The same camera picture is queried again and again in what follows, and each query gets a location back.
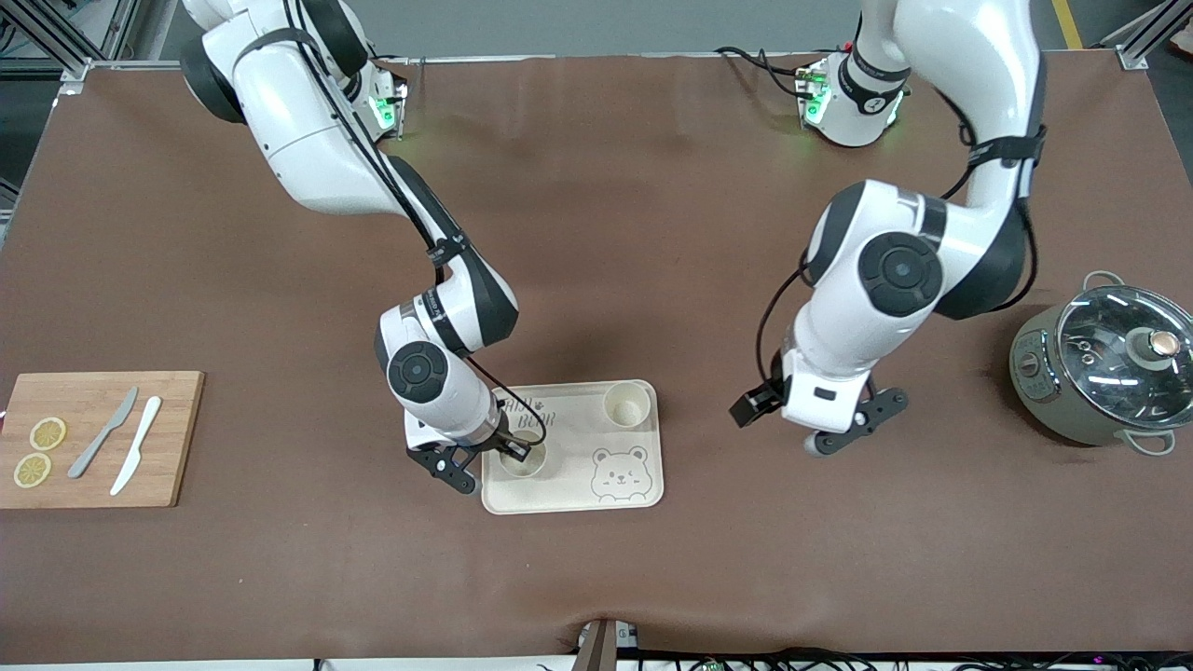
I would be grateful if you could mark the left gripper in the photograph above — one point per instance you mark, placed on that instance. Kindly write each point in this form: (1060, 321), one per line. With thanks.
(751, 404)

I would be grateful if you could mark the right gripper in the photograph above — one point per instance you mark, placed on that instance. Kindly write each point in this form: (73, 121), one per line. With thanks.
(504, 442)

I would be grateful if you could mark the white IKEA cup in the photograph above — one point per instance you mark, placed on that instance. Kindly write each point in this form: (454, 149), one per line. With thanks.
(626, 406)
(536, 468)

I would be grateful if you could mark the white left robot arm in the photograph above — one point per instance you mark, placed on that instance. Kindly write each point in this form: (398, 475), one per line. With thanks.
(895, 270)

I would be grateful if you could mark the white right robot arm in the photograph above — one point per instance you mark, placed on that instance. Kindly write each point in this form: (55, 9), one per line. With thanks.
(308, 121)

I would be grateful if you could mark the beige bear print tray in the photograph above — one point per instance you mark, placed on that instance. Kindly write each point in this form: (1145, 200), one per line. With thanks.
(578, 489)

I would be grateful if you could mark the brown table cover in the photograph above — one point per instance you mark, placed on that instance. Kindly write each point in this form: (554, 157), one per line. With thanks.
(596, 233)

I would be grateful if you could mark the grey-green electric cooking pot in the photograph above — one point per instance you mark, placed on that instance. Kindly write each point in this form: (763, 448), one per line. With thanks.
(1049, 405)

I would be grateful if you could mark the wooden cutting board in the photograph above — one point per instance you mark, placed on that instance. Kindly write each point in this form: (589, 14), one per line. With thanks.
(177, 438)

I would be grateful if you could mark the glass pot lid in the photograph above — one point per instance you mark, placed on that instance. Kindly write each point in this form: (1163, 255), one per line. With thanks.
(1100, 368)

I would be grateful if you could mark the white plastic knife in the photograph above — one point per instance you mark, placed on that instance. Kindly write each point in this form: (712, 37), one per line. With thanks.
(138, 445)

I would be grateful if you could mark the grey plastic knife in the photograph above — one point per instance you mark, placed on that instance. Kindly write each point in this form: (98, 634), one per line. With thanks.
(104, 433)

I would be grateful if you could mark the yellow lemon slice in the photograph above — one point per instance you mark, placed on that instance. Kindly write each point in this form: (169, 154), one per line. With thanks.
(33, 470)
(47, 433)

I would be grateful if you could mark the metal table edge bracket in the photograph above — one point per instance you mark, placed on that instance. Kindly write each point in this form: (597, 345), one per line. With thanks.
(598, 645)

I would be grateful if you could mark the aluminium frame profile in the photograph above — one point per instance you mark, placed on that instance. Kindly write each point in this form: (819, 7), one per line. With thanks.
(65, 42)
(1132, 53)

